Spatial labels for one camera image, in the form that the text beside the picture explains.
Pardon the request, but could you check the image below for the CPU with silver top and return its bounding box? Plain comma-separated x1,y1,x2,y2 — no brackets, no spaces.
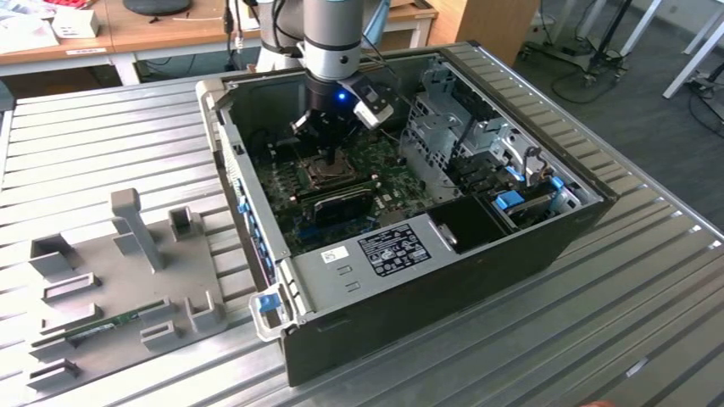
309,159,346,180

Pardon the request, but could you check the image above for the metal socket cover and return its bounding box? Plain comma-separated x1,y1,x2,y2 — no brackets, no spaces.
299,151,362,190

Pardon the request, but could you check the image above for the CPU socket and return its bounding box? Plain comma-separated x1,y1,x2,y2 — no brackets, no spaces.
297,148,362,192

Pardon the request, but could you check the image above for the green motherboard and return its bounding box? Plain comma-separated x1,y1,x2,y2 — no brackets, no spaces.
247,126,453,255

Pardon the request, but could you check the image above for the silver metal drive cage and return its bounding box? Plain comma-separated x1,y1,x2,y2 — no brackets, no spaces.
398,59,513,200

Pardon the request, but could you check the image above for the silver power supply unit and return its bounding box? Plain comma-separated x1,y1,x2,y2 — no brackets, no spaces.
279,213,459,326

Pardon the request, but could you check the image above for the wooden desk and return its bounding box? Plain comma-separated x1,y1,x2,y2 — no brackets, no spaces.
0,0,439,88

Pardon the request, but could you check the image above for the blue disk carrier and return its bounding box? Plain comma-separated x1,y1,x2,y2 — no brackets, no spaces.
489,190,526,213

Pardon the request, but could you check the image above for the wooden cabinet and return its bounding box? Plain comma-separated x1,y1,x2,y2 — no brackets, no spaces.
454,0,541,67

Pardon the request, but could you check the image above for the black round object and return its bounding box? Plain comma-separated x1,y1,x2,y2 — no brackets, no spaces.
122,0,191,16

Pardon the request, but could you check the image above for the hard disk drive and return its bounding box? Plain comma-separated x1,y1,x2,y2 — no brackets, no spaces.
495,192,581,228

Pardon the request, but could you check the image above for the dark open PC case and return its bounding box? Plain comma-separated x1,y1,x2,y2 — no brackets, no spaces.
194,40,621,387

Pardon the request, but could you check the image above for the dark wheeled base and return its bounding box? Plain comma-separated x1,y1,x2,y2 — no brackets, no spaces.
518,40,573,61

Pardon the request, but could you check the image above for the grey parts rack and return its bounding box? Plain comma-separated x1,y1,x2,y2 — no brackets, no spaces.
25,187,230,393

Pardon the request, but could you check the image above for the white cardboard box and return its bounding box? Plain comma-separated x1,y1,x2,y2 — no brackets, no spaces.
49,8,101,40

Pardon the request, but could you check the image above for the black wheeled stand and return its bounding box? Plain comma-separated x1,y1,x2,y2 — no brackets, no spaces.
575,0,633,88

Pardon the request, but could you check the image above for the green RAM stick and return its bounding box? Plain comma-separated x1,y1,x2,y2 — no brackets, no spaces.
27,301,165,348

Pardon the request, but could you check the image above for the white table leg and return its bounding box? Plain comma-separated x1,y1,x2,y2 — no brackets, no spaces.
618,0,663,59

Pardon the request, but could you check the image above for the grey cable bundle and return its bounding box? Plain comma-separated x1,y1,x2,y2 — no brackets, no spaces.
519,146,555,187

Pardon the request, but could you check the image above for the white table frame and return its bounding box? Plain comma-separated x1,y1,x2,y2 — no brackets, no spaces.
659,25,724,101

